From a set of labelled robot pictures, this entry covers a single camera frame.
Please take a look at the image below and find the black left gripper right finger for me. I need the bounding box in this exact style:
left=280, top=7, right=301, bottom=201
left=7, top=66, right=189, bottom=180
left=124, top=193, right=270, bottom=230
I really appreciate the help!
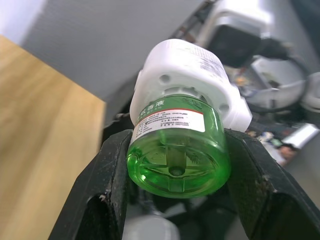
left=224, top=127, right=320, bottom=240

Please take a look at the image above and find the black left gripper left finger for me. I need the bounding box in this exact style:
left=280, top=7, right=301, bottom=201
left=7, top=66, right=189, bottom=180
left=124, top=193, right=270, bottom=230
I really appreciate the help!
left=48, top=129, right=133, bottom=240

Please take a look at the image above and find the white mosquito repellent heater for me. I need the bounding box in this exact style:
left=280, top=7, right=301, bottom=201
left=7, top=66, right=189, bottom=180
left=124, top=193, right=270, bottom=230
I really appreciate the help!
left=128, top=38, right=253, bottom=133

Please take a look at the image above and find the green liquid repellent bottle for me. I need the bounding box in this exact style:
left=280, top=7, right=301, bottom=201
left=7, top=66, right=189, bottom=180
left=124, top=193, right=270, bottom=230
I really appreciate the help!
left=126, top=96, right=232, bottom=200

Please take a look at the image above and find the silver robot body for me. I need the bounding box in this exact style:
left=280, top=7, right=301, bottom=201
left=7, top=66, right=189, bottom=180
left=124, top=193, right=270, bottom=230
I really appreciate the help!
left=123, top=214, right=181, bottom=240

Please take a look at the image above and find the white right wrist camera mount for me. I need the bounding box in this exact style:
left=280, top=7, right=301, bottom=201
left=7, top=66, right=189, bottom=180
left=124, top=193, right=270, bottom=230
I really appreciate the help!
left=198, top=0, right=275, bottom=51

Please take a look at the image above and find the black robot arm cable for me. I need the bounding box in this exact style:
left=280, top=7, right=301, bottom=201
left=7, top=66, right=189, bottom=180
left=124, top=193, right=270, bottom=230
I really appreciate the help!
left=259, top=37, right=312, bottom=76

